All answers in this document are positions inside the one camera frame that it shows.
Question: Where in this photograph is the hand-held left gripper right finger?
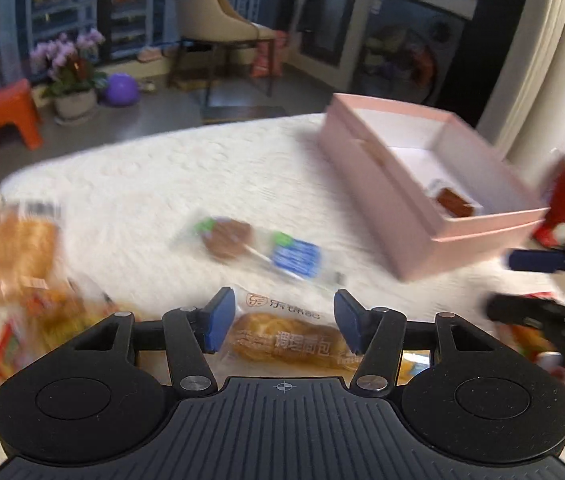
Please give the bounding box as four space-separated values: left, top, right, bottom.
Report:
333 289 495 396

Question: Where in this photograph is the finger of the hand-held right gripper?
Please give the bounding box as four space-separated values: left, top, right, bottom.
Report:
485 292 565 368
508 237 565 286

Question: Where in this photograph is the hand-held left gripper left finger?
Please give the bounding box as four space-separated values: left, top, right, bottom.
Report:
70 288 236 395

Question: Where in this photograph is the twisted bread packet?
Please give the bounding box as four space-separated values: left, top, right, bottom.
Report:
212 285 363 378

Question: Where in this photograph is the pink cardboard box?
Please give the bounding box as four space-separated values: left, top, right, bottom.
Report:
318 92 552 282

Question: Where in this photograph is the golden bread packet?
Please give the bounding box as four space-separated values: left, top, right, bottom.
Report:
0 200 66 306

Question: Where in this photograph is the red orange snack packet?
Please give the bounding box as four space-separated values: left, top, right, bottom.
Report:
505 290 565 401

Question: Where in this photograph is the chocolate lollipop packet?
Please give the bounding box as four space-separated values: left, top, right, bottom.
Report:
182 215 345 287

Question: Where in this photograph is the brown snack packet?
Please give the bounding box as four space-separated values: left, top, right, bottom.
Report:
427 179 482 219

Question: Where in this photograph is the white fluffy blanket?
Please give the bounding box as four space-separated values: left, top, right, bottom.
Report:
0 112 565 480

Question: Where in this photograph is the red and white bag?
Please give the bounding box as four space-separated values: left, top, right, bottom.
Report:
0 317 33 408

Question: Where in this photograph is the white curtain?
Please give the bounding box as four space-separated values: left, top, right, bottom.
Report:
477 0 565 161

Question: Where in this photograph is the purple ball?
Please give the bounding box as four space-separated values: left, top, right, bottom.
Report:
106 74 139 107

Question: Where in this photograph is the grey washing machine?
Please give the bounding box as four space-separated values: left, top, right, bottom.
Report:
357 0 468 106

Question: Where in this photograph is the potted purple orchid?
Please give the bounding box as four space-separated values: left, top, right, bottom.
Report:
30 29 108 123

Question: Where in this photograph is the orange child chair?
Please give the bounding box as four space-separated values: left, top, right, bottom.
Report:
0 67 43 173

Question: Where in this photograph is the beige upholstered chair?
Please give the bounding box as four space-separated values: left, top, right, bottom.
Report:
168 0 278 111

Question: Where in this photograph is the black framed panel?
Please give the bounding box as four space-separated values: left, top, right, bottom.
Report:
299 0 365 66

